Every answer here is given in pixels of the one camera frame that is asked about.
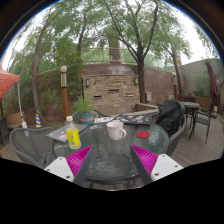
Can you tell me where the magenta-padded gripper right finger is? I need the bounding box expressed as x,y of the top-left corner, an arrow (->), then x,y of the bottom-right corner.
129,144 -> 184,186

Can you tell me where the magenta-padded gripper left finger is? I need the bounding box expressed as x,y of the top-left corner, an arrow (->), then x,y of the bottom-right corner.
44,144 -> 98,188

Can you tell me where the clear bottle with yellow label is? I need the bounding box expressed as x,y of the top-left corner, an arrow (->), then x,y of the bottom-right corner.
64,115 -> 82,150

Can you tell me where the flat round red coaster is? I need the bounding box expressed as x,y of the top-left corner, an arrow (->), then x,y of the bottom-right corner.
136,130 -> 152,139

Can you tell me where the grey laptop with stickers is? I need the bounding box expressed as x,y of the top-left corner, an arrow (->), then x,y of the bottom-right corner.
45,123 -> 89,144

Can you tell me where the black laptop with stickers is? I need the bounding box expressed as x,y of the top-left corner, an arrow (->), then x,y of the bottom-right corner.
114,114 -> 154,127

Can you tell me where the white ceramic mug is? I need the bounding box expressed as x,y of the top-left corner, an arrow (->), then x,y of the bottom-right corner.
105,120 -> 128,142

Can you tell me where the white printed booklet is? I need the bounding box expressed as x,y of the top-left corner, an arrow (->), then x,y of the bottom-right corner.
93,116 -> 115,125

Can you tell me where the black jacket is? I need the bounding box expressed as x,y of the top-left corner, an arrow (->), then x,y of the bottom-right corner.
155,99 -> 186,138

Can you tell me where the blue yellow striped bollard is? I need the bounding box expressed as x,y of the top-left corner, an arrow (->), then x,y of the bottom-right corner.
34,110 -> 43,129

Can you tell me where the black metal patio chair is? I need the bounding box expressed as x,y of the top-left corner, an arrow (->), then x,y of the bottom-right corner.
189,105 -> 215,144

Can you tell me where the round dark patio table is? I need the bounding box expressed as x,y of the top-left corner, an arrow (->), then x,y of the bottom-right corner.
179,100 -> 201,122

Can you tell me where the wooden planter box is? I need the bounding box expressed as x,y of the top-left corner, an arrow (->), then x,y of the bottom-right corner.
6,111 -> 26,130

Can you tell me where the tall dark-trunked tree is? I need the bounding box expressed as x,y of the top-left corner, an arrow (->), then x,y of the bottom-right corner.
96,0 -> 188,104

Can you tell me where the leaning thin-trunked tree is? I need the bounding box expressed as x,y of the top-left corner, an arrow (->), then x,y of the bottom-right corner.
6,6 -> 84,126

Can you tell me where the small slender tree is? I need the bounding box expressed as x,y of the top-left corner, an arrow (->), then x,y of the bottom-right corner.
156,26 -> 201,96

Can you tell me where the closed maroon patio umbrella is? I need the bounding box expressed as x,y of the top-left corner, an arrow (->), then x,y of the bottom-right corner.
205,59 -> 220,107

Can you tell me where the orange canopy tent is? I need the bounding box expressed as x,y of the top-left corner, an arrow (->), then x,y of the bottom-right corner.
0,64 -> 28,129

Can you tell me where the wooden lamp post with globe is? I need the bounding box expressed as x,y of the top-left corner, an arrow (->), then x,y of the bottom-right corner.
171,71 -> 180,101
59,65 -> 70,118

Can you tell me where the stone brick fountain wall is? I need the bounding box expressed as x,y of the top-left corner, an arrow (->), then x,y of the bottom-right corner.
82,73 -> 141,109

